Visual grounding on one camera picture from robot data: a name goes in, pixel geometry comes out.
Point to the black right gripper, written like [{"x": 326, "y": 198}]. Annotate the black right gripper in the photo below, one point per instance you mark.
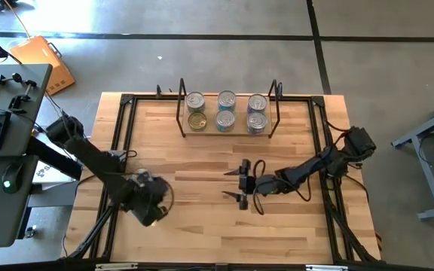
[{"x": 245, "y": 184}]

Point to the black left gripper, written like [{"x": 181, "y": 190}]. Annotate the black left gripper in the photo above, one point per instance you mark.
[{"x": 149, "y": 203}]

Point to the light blue yellowfin tuna can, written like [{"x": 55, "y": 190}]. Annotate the light blue yellowfin tuna can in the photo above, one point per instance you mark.
[
  {"x": 225, "y": 119},
  {"x": 227, "y": 99}
]

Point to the dark blue tuna can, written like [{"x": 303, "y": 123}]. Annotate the dark blue tuna can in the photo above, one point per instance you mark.
[
  {"x": 257, "y": 102},
  {"x": 256, "y": 121}
]

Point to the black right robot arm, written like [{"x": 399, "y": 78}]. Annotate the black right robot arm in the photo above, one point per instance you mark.
[{"x": 315, "y": 169}]

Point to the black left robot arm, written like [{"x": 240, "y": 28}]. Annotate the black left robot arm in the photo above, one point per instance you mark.
[{"x": 92, "y": 158}]

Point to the white box with logo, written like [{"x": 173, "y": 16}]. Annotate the white box with logo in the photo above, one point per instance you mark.
[{"x": 51, "y": 175}]

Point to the small black caster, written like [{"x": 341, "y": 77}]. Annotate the small black caster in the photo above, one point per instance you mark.
[{"x": 30, "y": 231}]

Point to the black computer mouse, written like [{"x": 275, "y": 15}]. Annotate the black computer mouse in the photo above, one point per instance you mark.
[{"x": 11, "y": 175}]

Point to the orange equipment case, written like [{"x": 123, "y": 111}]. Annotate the orange equipment case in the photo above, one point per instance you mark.
[{"x": 40, "y": 60}]

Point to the grey metal stand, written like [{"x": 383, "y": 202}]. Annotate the grey metal stand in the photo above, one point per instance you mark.
[{"x": 430, "y": 173}]

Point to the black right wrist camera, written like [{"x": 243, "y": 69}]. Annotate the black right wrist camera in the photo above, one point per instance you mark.
[{"x": 266, "y": 185}]

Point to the black aluminium table frame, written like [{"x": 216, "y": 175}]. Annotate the black aluminium table frame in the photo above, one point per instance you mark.
[{"x": 149, "y": 98}]

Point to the silver metal bracket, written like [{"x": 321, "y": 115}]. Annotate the silver metal bracket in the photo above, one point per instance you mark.
[
  {"x": 115, "y": 267},
  {"x": 326, "y": 268}
]

